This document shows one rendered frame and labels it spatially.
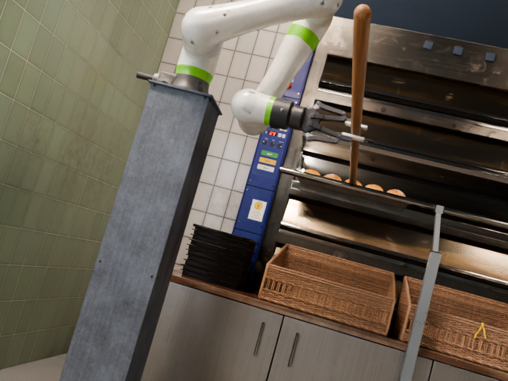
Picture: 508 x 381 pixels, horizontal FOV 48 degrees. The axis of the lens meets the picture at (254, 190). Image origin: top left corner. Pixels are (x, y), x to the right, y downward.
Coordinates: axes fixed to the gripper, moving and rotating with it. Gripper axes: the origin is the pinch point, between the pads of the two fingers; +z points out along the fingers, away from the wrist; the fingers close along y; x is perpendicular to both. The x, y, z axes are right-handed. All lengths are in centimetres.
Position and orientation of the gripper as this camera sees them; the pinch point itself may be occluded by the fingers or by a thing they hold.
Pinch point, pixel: (354, 131)
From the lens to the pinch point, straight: 177.8
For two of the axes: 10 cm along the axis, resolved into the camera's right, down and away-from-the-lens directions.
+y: -2.8, 9.5, -1.1
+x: -1.5, -1.6, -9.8
